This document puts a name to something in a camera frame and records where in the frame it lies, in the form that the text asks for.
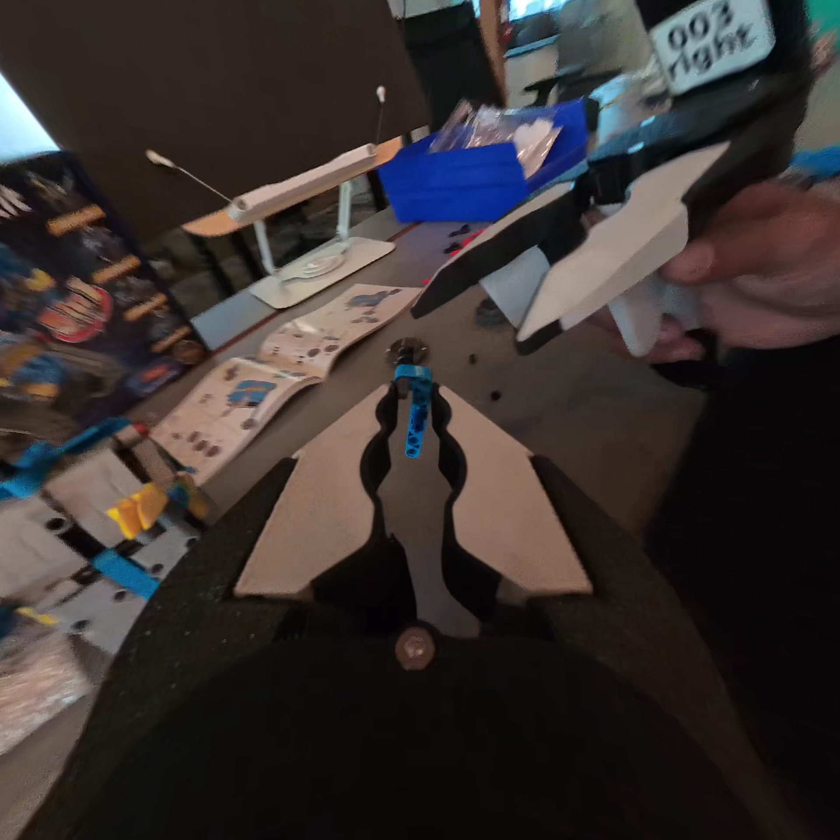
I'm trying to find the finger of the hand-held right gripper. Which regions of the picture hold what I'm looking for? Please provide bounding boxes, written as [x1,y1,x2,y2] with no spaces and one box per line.
[515,140,732,357]
[410,182,593,320]

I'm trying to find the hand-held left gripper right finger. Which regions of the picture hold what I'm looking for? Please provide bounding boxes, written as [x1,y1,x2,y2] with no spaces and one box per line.
[433,385,593,636]

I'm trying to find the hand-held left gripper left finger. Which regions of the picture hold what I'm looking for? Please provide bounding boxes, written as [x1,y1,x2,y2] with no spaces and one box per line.
[233,382,420,624]

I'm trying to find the blue toy brick beam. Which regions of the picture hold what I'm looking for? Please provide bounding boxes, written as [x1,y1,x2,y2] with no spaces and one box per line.
[392,364,435,460]

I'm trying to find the grey desk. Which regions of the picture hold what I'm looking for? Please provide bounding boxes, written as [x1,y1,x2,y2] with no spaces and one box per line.
[0,217,706,840]

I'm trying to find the person's right hand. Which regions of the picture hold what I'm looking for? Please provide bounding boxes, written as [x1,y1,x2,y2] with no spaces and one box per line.
[646,178,840,366]

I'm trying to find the pile of toy brick pieces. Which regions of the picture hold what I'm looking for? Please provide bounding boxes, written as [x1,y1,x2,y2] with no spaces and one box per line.
[441,223,490,256]

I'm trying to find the blue toy track pile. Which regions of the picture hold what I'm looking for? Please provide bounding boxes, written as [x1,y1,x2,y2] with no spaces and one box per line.
[787,147,840,181]

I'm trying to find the blue storage bin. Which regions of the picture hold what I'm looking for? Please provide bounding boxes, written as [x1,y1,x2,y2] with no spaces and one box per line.
[377,98,589,224]

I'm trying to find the clear plastic bag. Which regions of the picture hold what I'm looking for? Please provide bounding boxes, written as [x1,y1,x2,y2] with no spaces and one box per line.
[427,98,565,179]

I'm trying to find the open instruction booklet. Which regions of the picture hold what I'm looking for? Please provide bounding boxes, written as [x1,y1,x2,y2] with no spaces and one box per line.
[150,283,424,487]

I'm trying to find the black office chair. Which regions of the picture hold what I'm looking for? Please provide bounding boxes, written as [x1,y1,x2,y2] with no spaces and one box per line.
[525,66,621,107]

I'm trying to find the white laptop stand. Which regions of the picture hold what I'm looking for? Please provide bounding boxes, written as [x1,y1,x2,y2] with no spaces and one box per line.
[146,85,404,309]

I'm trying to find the blue grey toy brick robot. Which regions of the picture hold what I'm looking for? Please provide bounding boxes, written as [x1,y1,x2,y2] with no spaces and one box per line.
[0,416,217,657]

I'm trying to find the dark divider panel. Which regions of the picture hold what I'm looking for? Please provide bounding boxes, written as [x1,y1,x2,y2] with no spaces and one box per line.
[0,0,431,244]

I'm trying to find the toy robot kit box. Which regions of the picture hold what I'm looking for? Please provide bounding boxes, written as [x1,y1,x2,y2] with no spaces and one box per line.
[0,151,207,460]

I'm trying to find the crumpled bubble wrap bag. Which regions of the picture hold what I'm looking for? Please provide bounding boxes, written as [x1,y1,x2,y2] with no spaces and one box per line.
[0,633,93,756]

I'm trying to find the wooden post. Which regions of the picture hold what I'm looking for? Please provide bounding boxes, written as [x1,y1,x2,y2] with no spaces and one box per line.
[479,0,511,99]

